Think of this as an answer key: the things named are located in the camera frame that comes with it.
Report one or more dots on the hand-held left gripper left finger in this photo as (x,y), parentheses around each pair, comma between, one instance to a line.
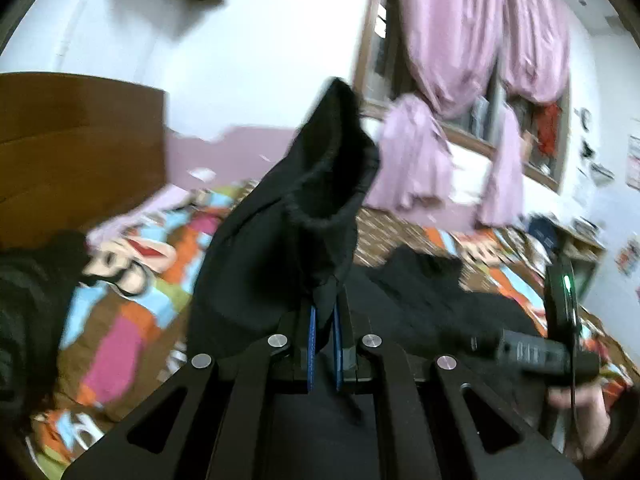
(311,350)

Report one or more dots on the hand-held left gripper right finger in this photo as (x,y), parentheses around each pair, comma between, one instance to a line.
(339,355)

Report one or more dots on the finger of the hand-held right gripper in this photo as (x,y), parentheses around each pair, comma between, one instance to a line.
(515,350)

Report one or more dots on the black large garment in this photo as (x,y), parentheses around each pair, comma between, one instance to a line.
(280,240)

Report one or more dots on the person's right forearm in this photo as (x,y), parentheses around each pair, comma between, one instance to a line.
(622,425)

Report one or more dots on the person's right hand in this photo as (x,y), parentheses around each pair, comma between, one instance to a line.
(585,420)

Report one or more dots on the wooden side shelf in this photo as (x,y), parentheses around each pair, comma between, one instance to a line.
(582,245)

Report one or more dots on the dark blue bag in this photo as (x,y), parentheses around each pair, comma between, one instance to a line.
(542,234)

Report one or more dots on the colourful printed blanket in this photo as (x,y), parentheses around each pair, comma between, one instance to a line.
(140,320)

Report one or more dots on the red hanging cloth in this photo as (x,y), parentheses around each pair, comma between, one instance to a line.
(548,130)

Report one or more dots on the lilac pillow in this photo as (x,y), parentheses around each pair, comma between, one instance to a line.
(145,212)

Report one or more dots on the narrow lilac curtain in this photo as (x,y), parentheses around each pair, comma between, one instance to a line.
(540,50)

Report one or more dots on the dark cloth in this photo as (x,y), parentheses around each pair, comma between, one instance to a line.
(30,310)

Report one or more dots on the wide lilac curtain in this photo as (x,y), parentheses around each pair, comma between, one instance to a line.
(445,50)

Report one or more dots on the wooden headboard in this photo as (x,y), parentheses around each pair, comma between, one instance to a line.
(75,160)

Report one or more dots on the wall poster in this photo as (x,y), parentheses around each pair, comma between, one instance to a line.
(634,160)
(629,256)

